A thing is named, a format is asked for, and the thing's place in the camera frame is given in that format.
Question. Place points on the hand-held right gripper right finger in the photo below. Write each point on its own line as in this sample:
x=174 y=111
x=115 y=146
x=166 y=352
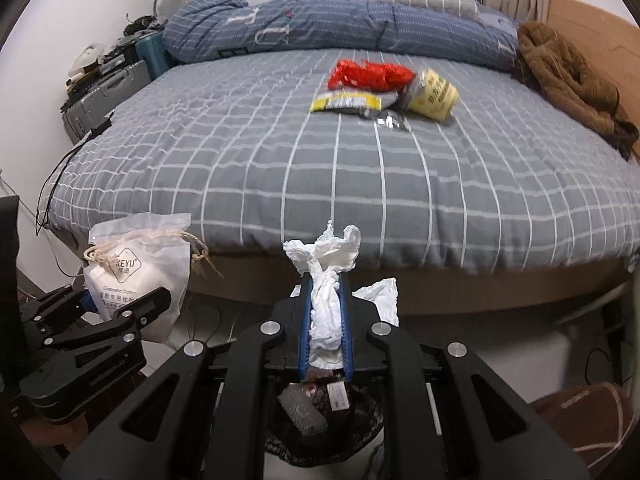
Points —
x=346 y=330

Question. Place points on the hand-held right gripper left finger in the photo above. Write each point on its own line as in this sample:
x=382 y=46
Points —
x=306 y=325

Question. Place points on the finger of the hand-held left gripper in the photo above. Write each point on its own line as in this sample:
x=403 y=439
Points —
x=135 y=312
x=55 y=305

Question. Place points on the white tissue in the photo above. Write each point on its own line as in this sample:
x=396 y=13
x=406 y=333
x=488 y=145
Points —
x=327 y=305

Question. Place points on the white cotton pad bag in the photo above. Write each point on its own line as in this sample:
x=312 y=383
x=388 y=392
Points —
x=145 y=270

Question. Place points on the black trash bin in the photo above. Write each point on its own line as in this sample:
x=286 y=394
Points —
x=362 y=417

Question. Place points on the yellow snack wrapper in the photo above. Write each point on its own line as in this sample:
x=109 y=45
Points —
x=340 y=102

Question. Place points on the yellow yogurt cup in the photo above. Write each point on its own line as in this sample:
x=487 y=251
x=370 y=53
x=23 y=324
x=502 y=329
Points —
x=435 y=95

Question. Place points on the red plastic bag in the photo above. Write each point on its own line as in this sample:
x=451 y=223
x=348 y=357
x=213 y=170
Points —
x=365 y=76

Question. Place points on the grey suitcase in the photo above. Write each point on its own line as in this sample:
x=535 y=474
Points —
x=105 y=95

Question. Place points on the black device stack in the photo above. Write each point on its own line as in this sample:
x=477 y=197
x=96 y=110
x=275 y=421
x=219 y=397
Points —
x=107 y=62

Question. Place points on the white helmet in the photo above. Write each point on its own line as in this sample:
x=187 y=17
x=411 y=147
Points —
x=85 y=57

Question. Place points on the teal suitcase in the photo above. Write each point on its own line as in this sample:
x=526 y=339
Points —
x=152 y=55

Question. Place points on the blue striped duvet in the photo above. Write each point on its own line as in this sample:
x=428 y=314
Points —
x=325 y=22

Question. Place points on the brown jacket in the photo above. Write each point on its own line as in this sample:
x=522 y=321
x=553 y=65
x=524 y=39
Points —
x=565 y=70

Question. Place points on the light blue printed pillow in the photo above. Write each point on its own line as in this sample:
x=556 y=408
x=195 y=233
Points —
x=495 y=15

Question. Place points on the wooden headboard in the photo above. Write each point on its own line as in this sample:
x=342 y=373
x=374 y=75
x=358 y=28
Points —
x=600 y=35

